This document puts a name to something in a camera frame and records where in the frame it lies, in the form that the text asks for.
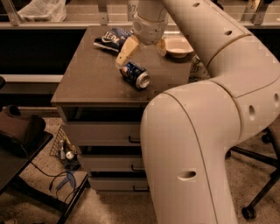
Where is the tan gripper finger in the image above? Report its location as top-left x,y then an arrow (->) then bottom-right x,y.
157,38 -> 166,56
115,35 -> 140,69

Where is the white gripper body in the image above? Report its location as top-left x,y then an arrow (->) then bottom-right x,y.
132,13 -> 168,46

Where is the blue pepsi can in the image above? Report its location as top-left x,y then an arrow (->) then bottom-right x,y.
120,62 -> 150,89

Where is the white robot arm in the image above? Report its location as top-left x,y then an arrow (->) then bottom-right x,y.
115,0 -> 280,224

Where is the green white soda can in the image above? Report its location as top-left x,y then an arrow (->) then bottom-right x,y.
189,55 -> 210,82

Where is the white bowl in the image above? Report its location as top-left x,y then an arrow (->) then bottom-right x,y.
164,37 -> 193,59

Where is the blue chip bag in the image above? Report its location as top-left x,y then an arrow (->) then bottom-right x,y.
94,27 -> 132,53

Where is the grey drawer cabinet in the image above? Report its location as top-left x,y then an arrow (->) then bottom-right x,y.
52,26 -> 193,192

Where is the white plastic bag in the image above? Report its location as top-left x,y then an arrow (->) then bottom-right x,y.
17,0 -> 67,22

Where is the brown bag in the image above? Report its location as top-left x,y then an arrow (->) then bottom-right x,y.
0,105 -> 46,158

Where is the black side table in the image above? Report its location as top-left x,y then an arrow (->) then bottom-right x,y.
0,131 -> 88,224

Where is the black office chair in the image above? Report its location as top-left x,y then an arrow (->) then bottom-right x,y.
226,125 -> 280,224

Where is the top drawer black handle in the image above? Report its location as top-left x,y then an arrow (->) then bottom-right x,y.
129,136 -> 141,144

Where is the drawer black handle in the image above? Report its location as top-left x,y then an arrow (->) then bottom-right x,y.
129,136 -> 141,144
130,164 -> 145,172
132,185 -> 150,193

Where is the middle drawer black handle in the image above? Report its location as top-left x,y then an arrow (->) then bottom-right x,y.
130,164 -> 145,172

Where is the wire mesh basket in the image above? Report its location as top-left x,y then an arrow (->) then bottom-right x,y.
50,127 -> 81,171

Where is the bottom drawer black handle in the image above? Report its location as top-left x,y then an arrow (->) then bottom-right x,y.
132,185 -> 150,193

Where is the black cable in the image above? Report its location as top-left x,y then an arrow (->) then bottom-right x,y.
30,160 -> 86,202

